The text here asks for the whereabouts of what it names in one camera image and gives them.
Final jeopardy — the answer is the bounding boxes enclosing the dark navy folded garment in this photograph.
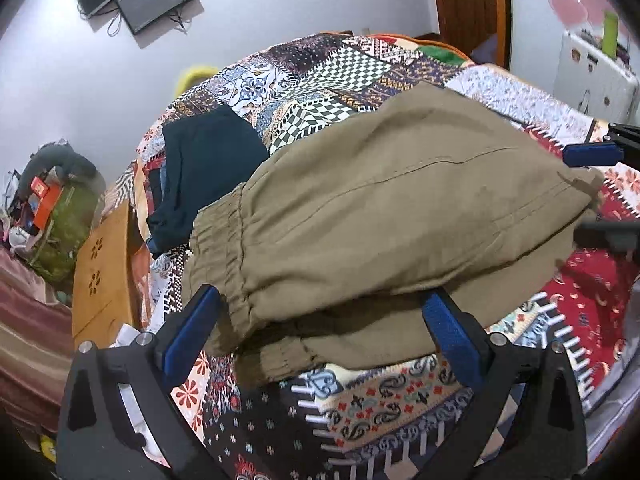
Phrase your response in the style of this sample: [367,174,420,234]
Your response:
[146,105,271,255]

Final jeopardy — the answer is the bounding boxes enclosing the white appliance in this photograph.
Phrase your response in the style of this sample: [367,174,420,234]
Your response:
[552,28,640,123]

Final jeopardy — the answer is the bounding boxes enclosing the striped maroon blanket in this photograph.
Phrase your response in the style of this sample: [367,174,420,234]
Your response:
[0,247,76,436]

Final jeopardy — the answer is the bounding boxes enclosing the wooden door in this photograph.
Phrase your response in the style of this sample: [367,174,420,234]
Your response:
[428,0,512,71]

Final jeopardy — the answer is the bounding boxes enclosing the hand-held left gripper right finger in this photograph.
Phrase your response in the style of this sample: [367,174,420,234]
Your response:
[421,287,589,480]

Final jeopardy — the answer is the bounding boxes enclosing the orange box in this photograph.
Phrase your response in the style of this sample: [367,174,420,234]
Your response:
[29,176,65,231]

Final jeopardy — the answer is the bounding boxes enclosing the yellow cloth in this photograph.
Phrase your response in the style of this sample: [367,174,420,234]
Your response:
[176,64,221,98]

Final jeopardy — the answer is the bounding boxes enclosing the patchwork printed bedspread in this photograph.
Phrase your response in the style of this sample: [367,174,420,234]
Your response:
[102,32,640,480]

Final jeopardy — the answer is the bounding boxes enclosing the wooden bedside board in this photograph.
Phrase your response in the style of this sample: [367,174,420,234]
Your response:
[71,201,142,350]

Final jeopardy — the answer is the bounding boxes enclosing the green printed bag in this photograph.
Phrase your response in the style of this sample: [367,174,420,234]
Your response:
[27,182,107,285]

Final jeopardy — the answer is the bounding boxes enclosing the olive khaki pants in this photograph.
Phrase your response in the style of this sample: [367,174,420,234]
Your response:
[182,83,605,390]

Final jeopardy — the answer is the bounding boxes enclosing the green bottle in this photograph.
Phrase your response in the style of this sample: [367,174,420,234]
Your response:
[601,11,619,57]

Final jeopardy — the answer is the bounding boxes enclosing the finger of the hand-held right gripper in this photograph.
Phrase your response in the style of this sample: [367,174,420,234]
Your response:
[573,217,640,252]
[562,122,640,167]

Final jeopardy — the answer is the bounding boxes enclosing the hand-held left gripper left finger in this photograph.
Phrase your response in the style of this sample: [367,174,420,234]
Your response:
[56,284,236,480]

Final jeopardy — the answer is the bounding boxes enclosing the grey cloth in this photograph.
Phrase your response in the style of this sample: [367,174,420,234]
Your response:
[19,141,97,198]

